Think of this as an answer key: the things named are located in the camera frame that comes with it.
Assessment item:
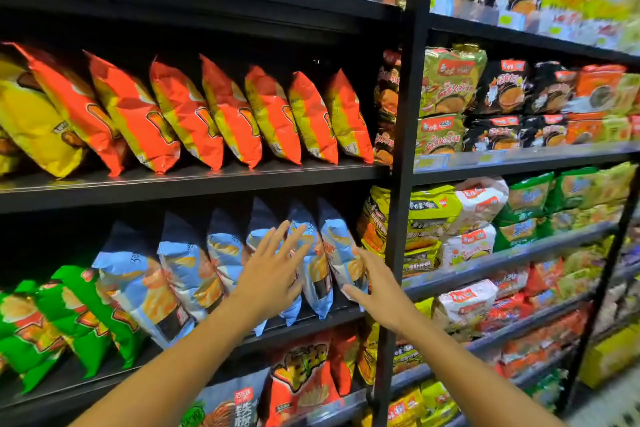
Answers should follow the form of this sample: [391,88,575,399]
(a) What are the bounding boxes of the person's left hand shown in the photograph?
[228,220,313,333]

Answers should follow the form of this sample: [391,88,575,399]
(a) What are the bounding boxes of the person's right hand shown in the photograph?
[342,246,419,337]

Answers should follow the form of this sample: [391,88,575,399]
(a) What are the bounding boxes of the row of orange chip bags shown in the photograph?
[262,326,363,427]

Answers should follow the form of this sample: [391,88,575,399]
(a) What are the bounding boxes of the black metal shelf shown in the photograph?
[0,0,640,427]

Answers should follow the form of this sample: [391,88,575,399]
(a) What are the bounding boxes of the row of blue snack bags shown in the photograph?
[92,196,367,348]

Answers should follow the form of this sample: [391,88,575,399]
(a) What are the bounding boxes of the dark shrimp chip bags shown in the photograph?
[180,370,271,427]

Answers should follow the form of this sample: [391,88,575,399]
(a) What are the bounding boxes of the stack of light green bags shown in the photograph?
[493,161,638,251]

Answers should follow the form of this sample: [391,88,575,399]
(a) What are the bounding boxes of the row of green snack bags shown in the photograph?
[0,264,149,395]

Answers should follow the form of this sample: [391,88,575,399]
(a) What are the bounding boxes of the row of orange snack bags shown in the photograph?
[5,41,376,179]

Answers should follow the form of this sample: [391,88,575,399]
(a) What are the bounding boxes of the yellow snack bag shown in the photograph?
[0,53,89,181]

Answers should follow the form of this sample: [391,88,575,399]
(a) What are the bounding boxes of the person's right forearm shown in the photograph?
[395,314,539,427]

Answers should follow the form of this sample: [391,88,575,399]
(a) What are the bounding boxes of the person's left forearm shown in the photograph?
[98,304,269,427]

